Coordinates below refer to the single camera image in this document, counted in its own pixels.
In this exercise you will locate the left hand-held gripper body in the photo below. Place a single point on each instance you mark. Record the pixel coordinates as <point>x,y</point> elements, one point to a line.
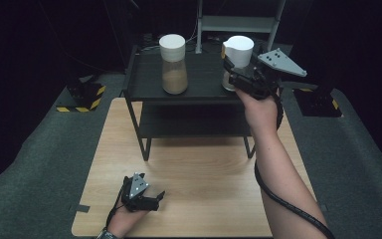
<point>137,192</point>

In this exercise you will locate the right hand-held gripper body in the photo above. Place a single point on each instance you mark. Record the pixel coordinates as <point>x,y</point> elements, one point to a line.
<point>262,78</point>

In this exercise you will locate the white cup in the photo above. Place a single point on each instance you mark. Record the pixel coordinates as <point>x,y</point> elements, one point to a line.
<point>240,49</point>

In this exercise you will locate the black metal shelf rack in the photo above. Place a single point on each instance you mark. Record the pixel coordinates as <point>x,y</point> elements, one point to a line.
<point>199,76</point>

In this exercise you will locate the clear jar with brown grains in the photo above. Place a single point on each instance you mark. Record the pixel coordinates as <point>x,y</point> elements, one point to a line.
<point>174,79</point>

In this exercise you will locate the person's left hand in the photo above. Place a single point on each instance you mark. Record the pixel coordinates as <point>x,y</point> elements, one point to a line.
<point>126,220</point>

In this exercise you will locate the person's right hand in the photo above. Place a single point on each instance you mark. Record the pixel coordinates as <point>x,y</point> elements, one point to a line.
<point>260,113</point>

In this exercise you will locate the grey metal stand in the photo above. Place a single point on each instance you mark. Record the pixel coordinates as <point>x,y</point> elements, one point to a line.
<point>237,23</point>

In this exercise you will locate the wristwatch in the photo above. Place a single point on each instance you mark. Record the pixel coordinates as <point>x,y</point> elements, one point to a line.
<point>105,235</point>

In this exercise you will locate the dark tape strip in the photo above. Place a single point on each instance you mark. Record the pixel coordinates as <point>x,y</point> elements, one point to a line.
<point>83,208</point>

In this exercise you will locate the black stand base striped edge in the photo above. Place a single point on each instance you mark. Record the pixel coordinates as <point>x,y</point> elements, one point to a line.
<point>83,94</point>
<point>318,103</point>

